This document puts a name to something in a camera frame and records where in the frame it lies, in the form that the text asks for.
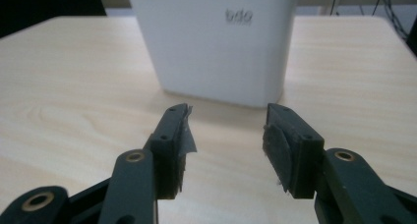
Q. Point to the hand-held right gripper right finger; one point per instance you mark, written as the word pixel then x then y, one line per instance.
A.
pixel 300 152

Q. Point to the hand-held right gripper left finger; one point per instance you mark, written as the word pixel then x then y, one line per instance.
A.
pixel 168 142

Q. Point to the dark object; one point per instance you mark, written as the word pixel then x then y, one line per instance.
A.
pixel 413 37

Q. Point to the white plastic toothbrush holder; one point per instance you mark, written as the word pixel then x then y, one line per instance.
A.
pixel 213 60

